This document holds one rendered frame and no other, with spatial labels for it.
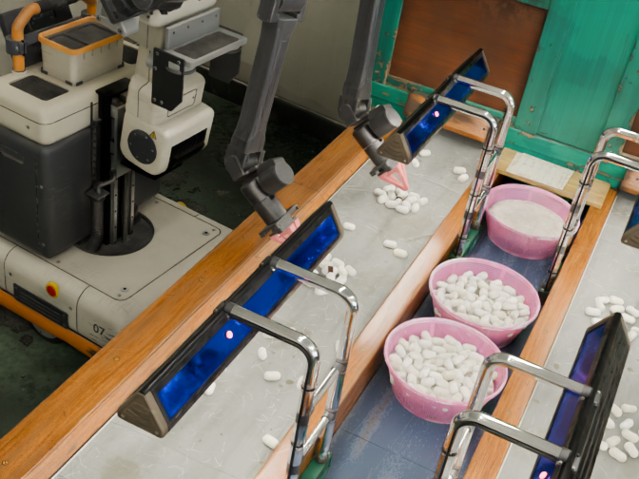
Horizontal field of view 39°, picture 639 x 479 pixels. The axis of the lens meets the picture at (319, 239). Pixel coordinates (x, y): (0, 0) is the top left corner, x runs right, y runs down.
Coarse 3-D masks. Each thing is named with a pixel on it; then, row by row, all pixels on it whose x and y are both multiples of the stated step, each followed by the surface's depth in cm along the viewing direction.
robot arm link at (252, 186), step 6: (258, 174) 204; (246, 180) 207; (252, 180) 204; (258, 180) 203; (246, 186) 204; (252, 186) 204; (258, 186) 205; (246, 192) 205; (252, 192) 205; (258, 192) 205; (264, 192) 205; (246, 198) 207; (252, 198) 205; (258, 198) 205; (264, 198) 205; (270, 198) 207; (252, 204) 207
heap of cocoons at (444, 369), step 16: (416, 336) 204; (448, 336) 203; (400, 352) 197; (416, 352) 200; (432, 352) 198; (448, 352) 201; (464, 352) 200; (400, 368) 193; (416, 368) 194; (432, 368) 195; (448, 368) 196; (464, 368) 196; (416, 384) 189; (432, 384) 191; (448, 384) 191; (464, 384) 193; (448, 400) 187; (464, 400) 188
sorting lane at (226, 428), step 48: (432, 144) 278; (336, 192) 247; (432, 192) 255; (384, 240) 232; (384, 288) 215; (336, 336) 198; (240, 384) 182; (288, 384) 184; (144, 432) 168; (192, 432) 170; (240, 432) 172
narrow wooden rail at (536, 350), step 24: (600, 216) 253; (576, 240) 240; (576, 264) 231; (552, 288) 221; (576, 288) 225; (552, 312) 213; (552, 336) 205; (528, 360) 197; (528, 384) 191; (504, 408) 184; (480, 456) 172; (504, 456) 174
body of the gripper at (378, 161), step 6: (378, 138) 237; (372, 144) 234; (378, 144) 234; (366, 150) 235; (372, 150) 234; (372, 156) 235; (378, 156) 234; (378, 162) 235; (384, 162) 233; (378, 168) 233; (384, 168) 232; (372, 174) 235
